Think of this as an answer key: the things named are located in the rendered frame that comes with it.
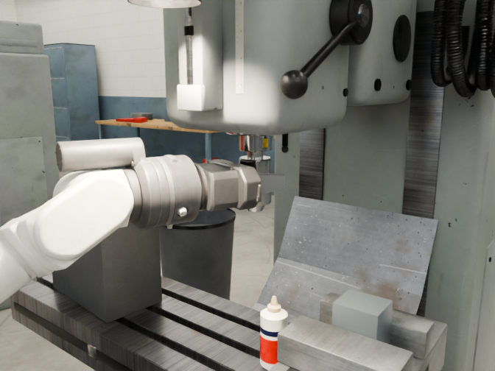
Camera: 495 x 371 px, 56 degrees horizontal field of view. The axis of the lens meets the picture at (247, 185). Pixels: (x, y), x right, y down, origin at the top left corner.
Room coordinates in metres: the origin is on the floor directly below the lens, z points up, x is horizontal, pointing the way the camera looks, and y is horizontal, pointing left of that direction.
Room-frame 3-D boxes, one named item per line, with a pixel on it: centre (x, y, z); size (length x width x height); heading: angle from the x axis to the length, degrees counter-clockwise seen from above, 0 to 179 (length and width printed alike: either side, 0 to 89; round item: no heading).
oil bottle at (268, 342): (0.62, -0.04, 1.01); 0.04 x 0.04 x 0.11
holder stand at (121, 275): (0.86, 0.28, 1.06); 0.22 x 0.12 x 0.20; 46
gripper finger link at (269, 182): (0.62, -0.03, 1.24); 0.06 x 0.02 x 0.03; 123
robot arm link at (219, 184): (0.60, 0.07, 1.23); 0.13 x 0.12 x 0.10; 33
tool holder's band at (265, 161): (0.65, -0.01, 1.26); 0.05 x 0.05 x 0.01
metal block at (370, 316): (0.54, -0.15, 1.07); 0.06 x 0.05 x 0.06; 54
